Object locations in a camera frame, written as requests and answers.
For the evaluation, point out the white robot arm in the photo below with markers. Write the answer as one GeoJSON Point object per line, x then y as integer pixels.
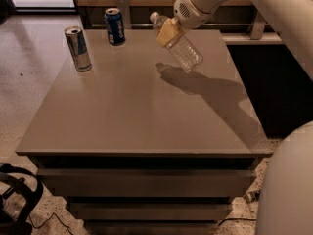
{"type": "Point", "coordinates": [280, 86]}

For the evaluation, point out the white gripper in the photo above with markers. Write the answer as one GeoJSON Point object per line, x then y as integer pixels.
{"type": "Point", "coordinates": [188, 13]}

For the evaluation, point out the white power strip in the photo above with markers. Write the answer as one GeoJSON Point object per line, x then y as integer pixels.
{"type": "Point", "coordinates": [252, 196]}

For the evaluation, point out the silver Red Bull can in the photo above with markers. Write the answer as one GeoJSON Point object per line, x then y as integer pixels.
{"type": "Point", "coordinates": [78, 48]}

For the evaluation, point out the left metal wall bracket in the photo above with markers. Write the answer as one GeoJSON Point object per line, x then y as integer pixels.
{"type": "Point", "coordinates": [124, 7]}

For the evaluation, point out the blue Pepsi can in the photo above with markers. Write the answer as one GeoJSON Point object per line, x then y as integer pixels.
{"type": "Point", "coordinates": [115, 26]}

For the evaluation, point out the black bag with straps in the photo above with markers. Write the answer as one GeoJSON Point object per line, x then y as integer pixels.
{"type": "Point", "coordinates": [24, 190]}

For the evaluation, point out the grey drawer cabinet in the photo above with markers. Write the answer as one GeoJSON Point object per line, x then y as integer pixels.
{"type": "Point", "coordinates": [137, 146]}

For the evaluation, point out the right metal wall bracket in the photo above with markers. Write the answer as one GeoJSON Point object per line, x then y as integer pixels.
{"type": "Point", "coordinates": [257, 27]}

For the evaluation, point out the metal wall bracket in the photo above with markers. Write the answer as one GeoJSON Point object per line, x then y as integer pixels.
{"type": "Point", "coordinates": [257, 27]}
{"type": "Point", "coordinates": [124, 7]}

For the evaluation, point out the clear plastic water bottle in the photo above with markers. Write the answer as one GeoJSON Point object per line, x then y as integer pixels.
{"type": "Point", "coordinates": [182, 50]}

